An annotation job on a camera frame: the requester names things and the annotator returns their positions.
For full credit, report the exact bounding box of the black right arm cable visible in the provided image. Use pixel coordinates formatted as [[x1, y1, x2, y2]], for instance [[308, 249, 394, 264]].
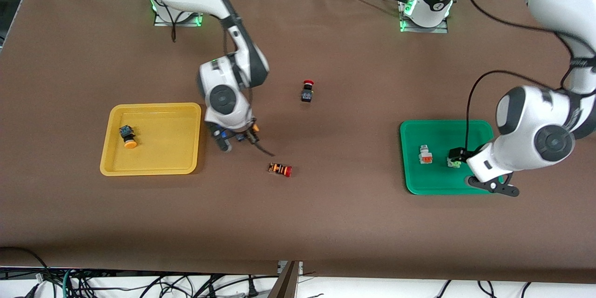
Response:
[[130, 0, 276, 157]]

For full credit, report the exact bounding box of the black looped floor cable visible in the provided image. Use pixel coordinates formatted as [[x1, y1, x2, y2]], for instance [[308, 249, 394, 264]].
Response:
[[0, 246, 52, 298]]

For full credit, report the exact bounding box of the brown table cover sheet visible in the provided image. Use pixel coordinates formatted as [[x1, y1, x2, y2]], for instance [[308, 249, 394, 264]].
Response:
[[0, 0, 596, 284]]

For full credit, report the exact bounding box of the red button orange striped body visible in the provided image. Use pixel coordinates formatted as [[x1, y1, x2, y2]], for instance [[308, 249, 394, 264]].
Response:
[[269, 163, 293, 178]]

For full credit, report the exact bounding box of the silver table edge bracket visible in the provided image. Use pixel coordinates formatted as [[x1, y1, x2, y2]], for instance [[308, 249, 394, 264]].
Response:
[[278, 261, 304, 276]]

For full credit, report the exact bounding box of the green plastic tray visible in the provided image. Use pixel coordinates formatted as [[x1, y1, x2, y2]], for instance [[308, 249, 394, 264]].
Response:
[[400, 120, 505, 195]]

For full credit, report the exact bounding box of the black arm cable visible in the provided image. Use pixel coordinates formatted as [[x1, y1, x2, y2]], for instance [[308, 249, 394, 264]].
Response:
[[130, 0, 276, 157], [462, 0, 585, 150]]

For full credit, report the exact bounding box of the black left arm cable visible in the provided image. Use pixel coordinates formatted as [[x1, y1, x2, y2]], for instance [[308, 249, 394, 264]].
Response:
[[462, 0, 585, 150]]

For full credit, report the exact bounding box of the yellow plastic tray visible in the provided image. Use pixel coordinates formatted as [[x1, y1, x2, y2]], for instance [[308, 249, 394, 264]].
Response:
[[100, 102, 202, 176]]

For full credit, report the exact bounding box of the yellow cap push button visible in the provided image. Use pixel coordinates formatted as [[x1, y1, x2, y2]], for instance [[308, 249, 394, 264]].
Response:
[[119, 124, 138, 149], [235, 123, 260, 142]]

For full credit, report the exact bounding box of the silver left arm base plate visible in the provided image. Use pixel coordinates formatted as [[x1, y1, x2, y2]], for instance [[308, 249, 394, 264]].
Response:
[[399, 0, 449, 34]]

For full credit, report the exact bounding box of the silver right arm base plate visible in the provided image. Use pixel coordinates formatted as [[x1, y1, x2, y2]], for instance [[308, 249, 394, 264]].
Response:
[[154, 0, 206, 27]]

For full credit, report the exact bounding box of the brown table leg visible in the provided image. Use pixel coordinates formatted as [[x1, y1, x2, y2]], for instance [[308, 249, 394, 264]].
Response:
[[266, 261, 301, 298]]

